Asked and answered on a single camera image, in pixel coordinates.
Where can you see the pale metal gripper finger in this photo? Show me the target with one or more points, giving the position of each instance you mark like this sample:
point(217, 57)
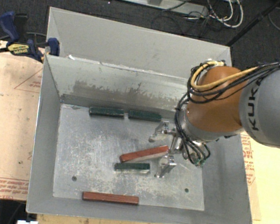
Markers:
point(162, 132)
point(167, 164)

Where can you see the grey metal bin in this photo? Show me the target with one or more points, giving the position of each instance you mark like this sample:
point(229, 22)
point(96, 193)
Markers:
point(92, 140)

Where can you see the dark green flat block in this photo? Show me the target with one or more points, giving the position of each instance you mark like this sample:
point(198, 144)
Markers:
point(132, 167)
point(144, 115)
point(106, 112)

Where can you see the red-brown flat block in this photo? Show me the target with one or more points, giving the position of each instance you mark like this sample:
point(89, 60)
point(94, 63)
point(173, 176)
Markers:
point(110, 198)
point(144, 153)

